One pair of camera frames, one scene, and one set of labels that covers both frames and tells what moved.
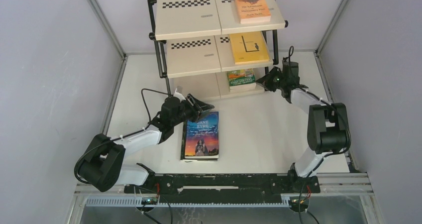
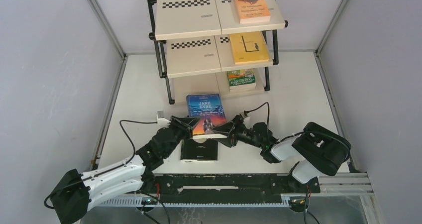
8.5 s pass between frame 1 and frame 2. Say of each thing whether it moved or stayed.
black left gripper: moved
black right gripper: moved
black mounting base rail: stayed
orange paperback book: stayed
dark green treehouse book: stayed
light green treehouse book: stayed
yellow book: stayed
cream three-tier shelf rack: stayed
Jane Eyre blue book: moved
